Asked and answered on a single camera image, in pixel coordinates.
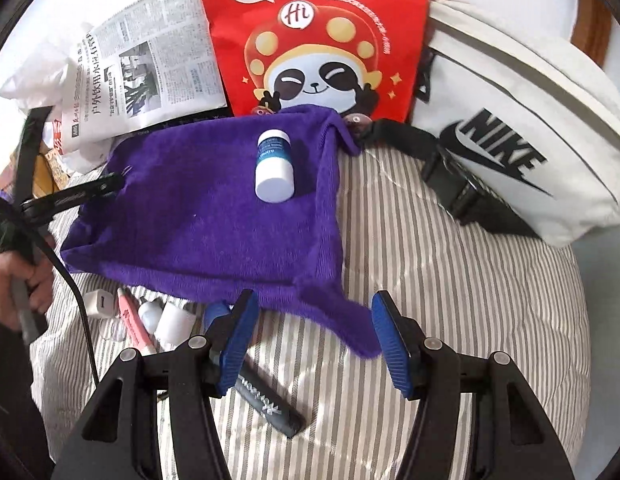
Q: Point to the white charger plug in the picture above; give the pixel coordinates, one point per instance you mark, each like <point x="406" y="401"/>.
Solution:
<point x="102" y="304"/>

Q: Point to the white bottle blue label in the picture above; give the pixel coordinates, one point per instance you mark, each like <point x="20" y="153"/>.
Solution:
<point x="274" y="180"/>

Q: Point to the white waist bag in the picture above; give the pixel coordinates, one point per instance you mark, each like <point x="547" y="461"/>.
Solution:
<point x="515" y="85"/>

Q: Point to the purple towel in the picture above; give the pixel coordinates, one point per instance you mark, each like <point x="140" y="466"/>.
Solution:
<point x="190" y="220"/>

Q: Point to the pink pen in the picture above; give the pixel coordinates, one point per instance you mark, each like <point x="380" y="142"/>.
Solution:
<point x="132" y="320"/>

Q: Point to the white plastic shopping bag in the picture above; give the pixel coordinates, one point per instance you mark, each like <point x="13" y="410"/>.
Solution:
<point x="30" y="85"/>

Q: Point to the wooden headboard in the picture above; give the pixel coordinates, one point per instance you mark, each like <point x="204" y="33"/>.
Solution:
<point x="592" y="20"/>

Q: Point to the red panda paper bag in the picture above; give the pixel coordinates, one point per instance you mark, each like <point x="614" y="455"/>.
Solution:
<point x="315" y="20"/>

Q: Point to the person's left forearm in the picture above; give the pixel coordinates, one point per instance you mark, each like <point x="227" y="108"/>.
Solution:
<point x="12" y="410"/>

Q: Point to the striped quilt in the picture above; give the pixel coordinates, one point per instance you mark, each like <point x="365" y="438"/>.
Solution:
<point x="440" y="310"/>

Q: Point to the clear plastic cap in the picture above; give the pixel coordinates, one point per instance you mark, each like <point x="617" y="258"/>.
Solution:
<point x="111" y="332"/>

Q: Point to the person's left hand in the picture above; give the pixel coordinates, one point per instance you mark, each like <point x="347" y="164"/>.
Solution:
<point x="5" y="280"/>

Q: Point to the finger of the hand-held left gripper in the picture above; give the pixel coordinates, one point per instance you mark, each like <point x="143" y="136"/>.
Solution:
<point x="75" y="197"/>

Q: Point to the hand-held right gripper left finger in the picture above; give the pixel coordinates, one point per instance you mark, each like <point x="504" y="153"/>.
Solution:
<point x="237" y="342"/>

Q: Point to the black tube white print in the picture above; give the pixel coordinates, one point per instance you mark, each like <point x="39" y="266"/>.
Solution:
<point x="270" y="400"/>

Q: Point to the newspaper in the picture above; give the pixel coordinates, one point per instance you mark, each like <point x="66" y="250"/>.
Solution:
<point x="165" y="60"/>

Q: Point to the white cylinder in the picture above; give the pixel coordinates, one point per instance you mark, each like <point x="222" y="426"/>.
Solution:
<point x="176" y="322"/>

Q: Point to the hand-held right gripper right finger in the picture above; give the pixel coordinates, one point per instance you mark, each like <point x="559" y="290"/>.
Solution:
<point x="390" y="345"/>

